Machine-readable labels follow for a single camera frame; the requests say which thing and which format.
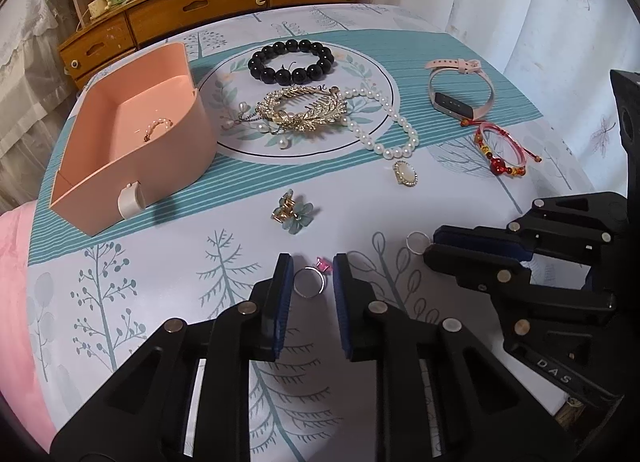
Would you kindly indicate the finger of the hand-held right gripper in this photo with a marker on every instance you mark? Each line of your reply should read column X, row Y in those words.
column 470, row 267
column 480, row 242

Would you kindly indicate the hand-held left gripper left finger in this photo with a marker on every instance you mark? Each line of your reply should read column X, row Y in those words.
column 282, row 307

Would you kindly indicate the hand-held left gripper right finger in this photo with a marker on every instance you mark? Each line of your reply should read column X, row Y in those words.
column 345, row 307

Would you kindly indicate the pink jewelry box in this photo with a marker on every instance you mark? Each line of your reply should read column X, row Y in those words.
column 197, row 142

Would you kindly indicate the gold leaf hair comb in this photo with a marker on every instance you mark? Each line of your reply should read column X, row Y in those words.
column 300, row 114

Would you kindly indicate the green flower hair clip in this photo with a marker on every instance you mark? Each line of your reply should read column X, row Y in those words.
column 300, row 212

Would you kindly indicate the printed tree tablecloth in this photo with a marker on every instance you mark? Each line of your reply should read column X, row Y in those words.
column 200, row 252

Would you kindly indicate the white leaf print curtain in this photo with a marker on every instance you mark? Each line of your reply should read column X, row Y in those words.
column 525, row 7

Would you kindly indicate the pink blanket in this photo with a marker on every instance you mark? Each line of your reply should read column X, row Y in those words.
column 20, row 317

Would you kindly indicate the cream cup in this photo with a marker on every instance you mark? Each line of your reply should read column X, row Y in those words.
column 98, row 6

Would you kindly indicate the white lace cloth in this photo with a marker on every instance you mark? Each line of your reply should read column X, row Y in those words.
column 30, row 17

